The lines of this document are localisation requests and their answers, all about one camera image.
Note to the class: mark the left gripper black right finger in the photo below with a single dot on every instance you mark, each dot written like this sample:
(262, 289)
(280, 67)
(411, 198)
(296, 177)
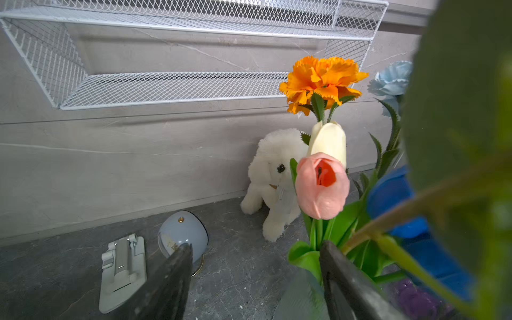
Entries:
(349, 294)

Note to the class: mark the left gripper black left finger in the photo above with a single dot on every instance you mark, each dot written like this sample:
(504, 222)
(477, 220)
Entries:
(164, 295)

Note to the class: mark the blue rose top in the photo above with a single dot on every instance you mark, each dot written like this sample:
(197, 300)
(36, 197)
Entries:
(456, 127)

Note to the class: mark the clear green glass vase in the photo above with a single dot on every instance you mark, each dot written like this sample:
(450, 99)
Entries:
(303, 299)

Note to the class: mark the small grey round vase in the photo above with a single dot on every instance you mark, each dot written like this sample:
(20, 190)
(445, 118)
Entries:
(184, 227)

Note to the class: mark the cream tulip middle vase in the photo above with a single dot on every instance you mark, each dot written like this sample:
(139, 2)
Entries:
(329, 138)

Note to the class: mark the light blue carnation middle vase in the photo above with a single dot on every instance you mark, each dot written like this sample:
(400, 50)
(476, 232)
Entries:
(390, 84)

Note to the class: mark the pink tulip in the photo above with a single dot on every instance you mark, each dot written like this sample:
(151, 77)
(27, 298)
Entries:
(322, 186)

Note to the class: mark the orange carnation small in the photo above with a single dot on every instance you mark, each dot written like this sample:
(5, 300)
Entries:
(331, 79)

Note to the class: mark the small white plastic bracket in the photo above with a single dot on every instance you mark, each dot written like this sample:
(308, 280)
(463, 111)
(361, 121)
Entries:
(123, 272)

